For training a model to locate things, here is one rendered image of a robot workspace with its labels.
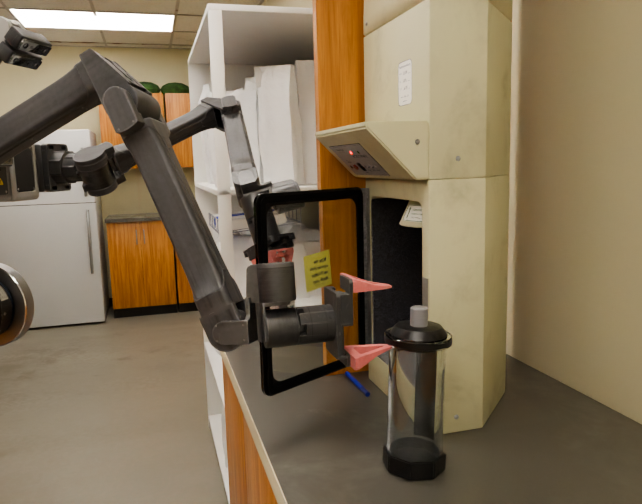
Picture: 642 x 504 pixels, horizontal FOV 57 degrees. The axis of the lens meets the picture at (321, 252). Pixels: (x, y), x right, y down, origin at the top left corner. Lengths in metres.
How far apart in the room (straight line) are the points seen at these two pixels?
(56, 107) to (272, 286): 0.45
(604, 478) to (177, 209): 0.79
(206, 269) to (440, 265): 0.42
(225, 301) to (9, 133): 0.45
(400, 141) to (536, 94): 0.59
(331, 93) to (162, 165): 0.56
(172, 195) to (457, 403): 0.64
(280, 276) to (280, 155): 1.44
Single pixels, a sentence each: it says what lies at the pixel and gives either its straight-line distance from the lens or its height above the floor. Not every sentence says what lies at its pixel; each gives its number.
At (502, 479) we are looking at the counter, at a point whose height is 0.94.
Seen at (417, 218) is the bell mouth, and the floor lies 1.33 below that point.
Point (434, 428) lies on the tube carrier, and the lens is 1.00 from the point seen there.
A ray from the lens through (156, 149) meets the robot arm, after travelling 0.95.
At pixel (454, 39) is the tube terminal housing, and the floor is 1.64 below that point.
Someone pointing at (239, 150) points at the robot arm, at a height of 1.48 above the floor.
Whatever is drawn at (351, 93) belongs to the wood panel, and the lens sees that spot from 1.40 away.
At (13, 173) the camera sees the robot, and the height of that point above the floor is 1.44.
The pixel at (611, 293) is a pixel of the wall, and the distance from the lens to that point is 1.36.
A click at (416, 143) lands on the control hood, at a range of 1.04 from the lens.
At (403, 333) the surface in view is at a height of 1.18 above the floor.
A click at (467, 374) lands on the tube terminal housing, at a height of 1.05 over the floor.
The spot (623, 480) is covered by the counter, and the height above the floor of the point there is 0.94.
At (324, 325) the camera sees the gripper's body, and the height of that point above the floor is 1.21.
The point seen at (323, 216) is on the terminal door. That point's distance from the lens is 1.24.
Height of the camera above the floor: 1.44
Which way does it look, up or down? 8 degrees down
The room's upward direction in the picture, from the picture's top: 2 degrees counter-clockwise
